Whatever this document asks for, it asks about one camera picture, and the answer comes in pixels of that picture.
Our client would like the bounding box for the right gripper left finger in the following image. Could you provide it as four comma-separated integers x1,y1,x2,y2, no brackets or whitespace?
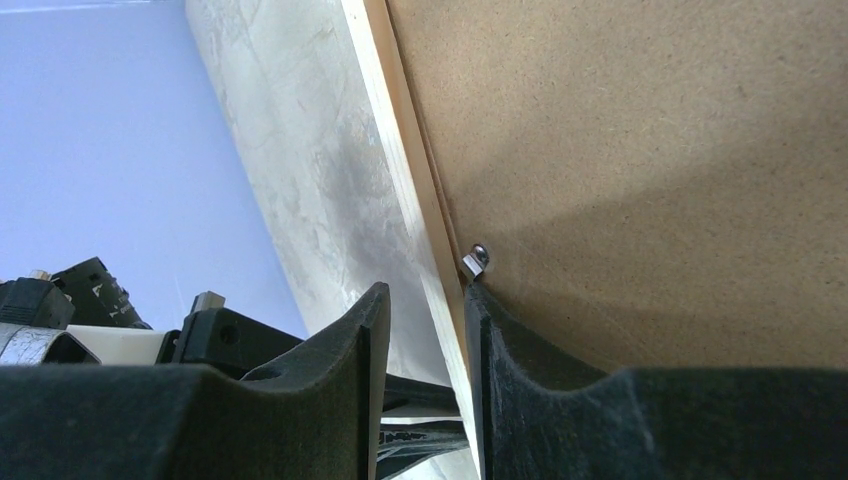
1,282,390,479

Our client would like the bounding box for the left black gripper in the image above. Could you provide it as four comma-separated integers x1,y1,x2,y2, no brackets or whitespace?
155,291,301,380

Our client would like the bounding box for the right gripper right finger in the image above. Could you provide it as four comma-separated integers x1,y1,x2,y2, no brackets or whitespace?
464,283,847,479

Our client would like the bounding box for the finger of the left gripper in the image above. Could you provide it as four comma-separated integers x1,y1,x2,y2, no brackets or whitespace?
382,375,460,418
376,421,469,479

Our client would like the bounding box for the brown backing board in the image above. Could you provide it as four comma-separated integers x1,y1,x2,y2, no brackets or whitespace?
389,1,847,369

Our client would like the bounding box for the light wooden picture frame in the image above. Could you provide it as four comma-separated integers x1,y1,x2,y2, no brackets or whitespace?
342,1,482,478

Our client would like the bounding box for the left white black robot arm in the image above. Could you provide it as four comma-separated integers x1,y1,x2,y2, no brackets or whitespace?
1,258,469,479

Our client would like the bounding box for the small metal retaining clip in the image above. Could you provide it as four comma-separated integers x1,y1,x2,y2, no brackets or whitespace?
460,243,490,282

